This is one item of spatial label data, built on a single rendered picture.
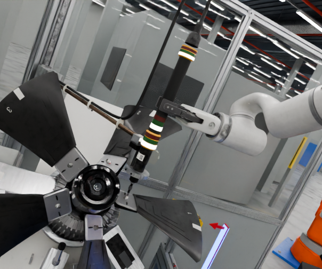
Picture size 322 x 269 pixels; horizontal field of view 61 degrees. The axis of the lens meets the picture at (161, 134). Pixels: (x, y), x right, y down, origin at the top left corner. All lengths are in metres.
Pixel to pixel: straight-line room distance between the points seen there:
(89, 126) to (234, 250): 1.36
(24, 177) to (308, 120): 0.75
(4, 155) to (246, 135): 0.71
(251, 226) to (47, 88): 1.57
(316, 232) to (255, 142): 3.69
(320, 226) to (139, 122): 3.76
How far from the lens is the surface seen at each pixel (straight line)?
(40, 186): 0.89
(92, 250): 0.76
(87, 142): 1.07
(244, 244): 2.07
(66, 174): 0.82
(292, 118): 0.67
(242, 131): 0.80
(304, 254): 4.51
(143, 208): 0.80
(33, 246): 0.98
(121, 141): 0.87
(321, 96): 0.64
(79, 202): 0.72
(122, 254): 0.89
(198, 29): 0.75
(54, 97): 0.82
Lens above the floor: 1.53
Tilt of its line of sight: 10 degrees down
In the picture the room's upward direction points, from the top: 23 degrees clockwise
